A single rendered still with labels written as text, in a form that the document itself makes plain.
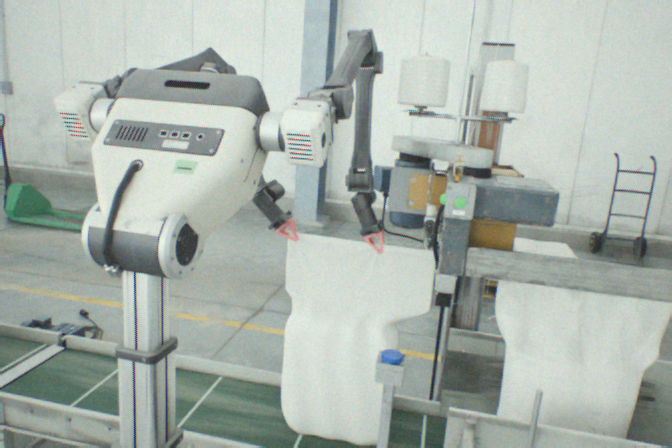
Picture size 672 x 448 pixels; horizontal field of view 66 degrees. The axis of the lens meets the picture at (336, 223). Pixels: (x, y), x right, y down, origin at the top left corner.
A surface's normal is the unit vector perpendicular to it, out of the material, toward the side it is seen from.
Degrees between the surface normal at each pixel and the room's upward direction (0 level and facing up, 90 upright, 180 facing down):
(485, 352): 90
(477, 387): 90
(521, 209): 90
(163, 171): 50
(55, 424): 90
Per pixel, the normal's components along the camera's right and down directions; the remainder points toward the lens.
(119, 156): -0.15, -0.47
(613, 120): -0.22, 0.21
